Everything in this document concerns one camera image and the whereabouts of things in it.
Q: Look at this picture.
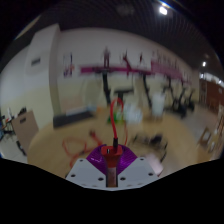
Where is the white plastic cup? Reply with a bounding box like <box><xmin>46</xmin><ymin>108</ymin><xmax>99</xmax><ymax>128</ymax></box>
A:
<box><xmin>151</xmin><ymin>92</ymin><xmax>167</xmax><ymax>118</ymax></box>

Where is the red charging cable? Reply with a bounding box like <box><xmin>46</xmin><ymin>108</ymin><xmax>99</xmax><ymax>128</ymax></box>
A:
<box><xmin>109</xmin><ymin>97</ymin><xmax>129</xmax><ymax>148</ymax></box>

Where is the red charger block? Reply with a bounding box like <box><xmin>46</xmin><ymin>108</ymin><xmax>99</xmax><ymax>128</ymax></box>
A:
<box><xmin>100</xmin><ymin>144</ymin><xmax>124</xmax><ymax>188</ymax></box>

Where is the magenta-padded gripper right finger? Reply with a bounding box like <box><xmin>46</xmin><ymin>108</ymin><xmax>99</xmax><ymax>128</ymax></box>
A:
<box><xmin>116</xmin><ymin>144</ymin><xmax>159</xmax><ymax>188</ymax></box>

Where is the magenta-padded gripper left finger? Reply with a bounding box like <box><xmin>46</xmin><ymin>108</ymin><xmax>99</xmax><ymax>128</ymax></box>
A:
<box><xmin>65</xmin><ymin>144</ymin><xmax>109</xmax><ymax>188</ymax></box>

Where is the black exercise bike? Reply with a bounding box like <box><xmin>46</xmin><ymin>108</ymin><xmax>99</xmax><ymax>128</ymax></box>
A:
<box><xmin>181</xmin><ymin>88</ymin><xmax>198</xmax><ymax>113</ymax></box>
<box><xmin>163</xmin><ymin>83</ymin><xmax>188</xmax><ymax>119</ymax></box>
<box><xmin>138</xmin><ymin>69</ymin><xmax>154</xmax><ymax>109</ymax></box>
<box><xmin>96</xmin><ymin>66</ymin><xmax>134</xmax><ymax>108</ymax></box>

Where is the black flat mat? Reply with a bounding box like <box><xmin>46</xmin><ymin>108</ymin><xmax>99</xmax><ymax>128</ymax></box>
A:
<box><xmin>53</xmin><ymin>110</ymin><xmax>96</xmax><ymax>129</ymax></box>

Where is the orange-red loose cable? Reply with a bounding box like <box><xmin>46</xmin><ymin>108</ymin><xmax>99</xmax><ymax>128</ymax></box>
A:
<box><xmin>62</xmin><ymin>131</ymin><xmax>104</xmax><ymax>168</ymax></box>

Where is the dark wall sign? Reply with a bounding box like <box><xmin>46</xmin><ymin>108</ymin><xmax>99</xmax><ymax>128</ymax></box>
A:
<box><xmin>30</xmin><ymin>57</ymin><xmax>42</xmax><ymax>67</ymax></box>

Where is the wall poster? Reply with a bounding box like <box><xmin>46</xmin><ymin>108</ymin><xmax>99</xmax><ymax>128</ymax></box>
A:
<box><xmin>63</xmin><ymin>53</ymin><xmax>75</xmax><ymax>78</ymax></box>

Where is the black power cable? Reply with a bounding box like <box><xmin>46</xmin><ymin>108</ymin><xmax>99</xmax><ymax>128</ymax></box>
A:
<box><xmin>131</xmin><ymin>133</ymin><xmax>168</xmax><ymax>158</ymax></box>

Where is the light wooden chair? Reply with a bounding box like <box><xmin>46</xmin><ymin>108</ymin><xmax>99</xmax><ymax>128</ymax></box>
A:
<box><xmin>11</xmin><ymin>109</ymin><xmax>40</xmax><ymax>156</ymax></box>

